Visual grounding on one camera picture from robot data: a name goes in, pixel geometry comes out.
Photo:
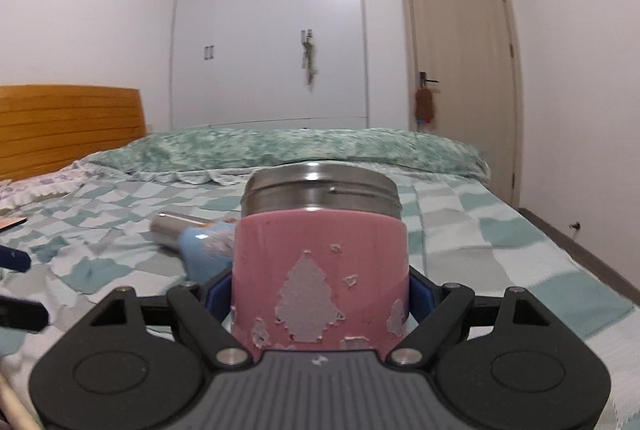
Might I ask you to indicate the white wardrobe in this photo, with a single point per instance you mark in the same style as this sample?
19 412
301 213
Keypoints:
260 39

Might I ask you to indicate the brown plush pendant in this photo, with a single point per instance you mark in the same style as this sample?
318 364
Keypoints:
425 105

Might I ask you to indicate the brown flat object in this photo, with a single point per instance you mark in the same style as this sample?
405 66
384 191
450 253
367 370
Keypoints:
11 223

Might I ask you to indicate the pink steel cup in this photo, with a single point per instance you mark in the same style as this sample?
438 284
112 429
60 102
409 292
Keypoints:
320 270

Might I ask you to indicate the beige door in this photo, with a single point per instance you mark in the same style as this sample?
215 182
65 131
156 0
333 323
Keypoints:
465 59

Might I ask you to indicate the wooden headboard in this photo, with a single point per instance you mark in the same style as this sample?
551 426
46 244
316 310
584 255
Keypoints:
70 124

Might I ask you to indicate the beige stick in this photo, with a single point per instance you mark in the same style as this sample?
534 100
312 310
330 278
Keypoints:
15 402

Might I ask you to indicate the green patterned pillow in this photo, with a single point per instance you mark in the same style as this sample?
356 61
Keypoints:
300 149

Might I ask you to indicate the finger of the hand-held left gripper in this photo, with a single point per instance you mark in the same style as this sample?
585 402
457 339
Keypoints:
22 314
12 258

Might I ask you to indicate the floral pillow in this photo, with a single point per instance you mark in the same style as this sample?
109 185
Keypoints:
35 187

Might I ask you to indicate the black wall plug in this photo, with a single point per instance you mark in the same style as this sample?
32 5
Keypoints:
576 226

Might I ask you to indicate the green hanging ornament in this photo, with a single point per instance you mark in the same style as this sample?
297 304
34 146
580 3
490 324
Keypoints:
308 57

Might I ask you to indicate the checkered bed sheet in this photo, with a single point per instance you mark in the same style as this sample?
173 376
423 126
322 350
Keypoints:
480 250

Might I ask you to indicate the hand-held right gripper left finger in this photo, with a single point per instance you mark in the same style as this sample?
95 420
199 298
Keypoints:
218 299

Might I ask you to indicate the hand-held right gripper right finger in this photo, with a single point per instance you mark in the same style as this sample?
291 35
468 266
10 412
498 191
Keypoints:
423 299

